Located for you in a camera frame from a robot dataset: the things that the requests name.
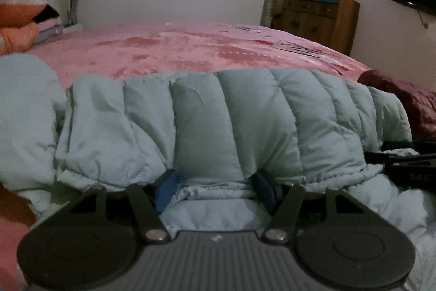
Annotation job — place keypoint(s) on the orange folded blanket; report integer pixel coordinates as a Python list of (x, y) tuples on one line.
[(17, 38)]

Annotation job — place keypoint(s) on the wooden cabinet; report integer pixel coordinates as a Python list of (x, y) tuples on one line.
[(320, 21)]

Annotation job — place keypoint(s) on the pink printed bed blanket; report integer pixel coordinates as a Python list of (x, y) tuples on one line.
[(204, 49)]

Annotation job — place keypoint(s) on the orange pillow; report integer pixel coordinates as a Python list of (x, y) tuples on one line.
[(20, 11)]

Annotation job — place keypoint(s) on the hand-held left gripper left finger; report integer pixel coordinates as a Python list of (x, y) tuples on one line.
[(166, 190)]

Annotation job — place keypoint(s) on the maroon puffer jacket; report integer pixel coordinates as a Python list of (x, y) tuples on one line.
[(405, 100)]

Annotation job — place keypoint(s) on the stack of folded clothes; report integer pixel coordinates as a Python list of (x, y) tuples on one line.
[(54, 32)]

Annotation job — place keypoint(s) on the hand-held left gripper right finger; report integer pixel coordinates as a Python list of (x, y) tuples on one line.
[(265, 190)]

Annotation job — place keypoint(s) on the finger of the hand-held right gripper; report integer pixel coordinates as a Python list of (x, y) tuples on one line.
[(391, 158)]

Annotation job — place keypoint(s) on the light green puffer jacket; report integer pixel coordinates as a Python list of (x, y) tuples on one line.
[(238, 127)]

